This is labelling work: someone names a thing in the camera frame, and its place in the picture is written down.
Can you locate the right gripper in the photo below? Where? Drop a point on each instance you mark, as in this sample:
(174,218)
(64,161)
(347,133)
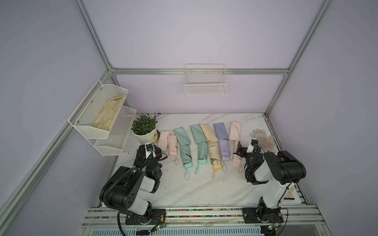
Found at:
(243,150)

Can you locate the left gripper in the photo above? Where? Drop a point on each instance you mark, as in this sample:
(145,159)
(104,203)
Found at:
(158,153)

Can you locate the pink umbrella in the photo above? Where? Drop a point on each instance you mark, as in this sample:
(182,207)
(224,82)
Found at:
(172,146)
(235,131)
(236,157)

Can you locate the purple umbrella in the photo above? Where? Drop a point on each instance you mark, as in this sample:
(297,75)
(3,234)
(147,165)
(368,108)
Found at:
(220,131)
(225,153)

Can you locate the teal umbrella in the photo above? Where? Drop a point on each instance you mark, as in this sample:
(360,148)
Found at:
(202,155)
(182,136)
(198,134)
(186,159)

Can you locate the yellow umbrella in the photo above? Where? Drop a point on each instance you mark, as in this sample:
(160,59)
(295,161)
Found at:
(209,134)
(215,159)

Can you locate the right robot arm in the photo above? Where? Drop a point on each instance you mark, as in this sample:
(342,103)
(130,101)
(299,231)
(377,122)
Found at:
(282,171)

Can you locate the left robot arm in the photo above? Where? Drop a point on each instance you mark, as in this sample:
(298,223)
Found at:
(121,190)

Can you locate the white dotted work glove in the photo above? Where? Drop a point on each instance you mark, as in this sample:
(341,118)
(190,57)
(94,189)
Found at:
(266,142)

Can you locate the potted green plant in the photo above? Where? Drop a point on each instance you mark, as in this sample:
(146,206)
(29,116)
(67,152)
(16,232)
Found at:
(145,128)

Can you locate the cream work glove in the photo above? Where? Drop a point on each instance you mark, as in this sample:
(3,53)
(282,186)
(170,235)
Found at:
(289,195)

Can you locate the beige gloves in shelf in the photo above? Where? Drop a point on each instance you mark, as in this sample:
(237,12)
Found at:
(108,114)

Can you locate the white two-tier mesh shelf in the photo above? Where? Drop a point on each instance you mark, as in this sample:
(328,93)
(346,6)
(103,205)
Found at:
(105,142)

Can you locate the white wire wall basket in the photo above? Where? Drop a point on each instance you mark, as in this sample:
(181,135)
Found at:
(205,79)

